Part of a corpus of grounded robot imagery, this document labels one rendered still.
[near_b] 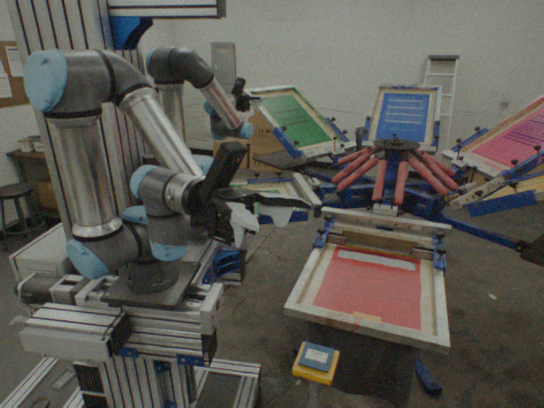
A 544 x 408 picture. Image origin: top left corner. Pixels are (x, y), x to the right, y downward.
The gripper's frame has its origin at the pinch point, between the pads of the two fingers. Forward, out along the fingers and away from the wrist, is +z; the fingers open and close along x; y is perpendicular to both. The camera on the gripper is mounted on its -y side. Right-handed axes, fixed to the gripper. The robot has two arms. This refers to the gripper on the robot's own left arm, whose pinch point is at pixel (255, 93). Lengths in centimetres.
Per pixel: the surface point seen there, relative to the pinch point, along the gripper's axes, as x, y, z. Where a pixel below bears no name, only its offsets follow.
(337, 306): 81, 62, -47
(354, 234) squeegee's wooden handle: 69, 54, -2
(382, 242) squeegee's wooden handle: 82, 54, 1
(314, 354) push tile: 85, 60, -75
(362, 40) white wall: -94, -15, 389
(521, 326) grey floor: 173, 145, 119
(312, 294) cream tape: 69, 63, -46
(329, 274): 69, 63, -29
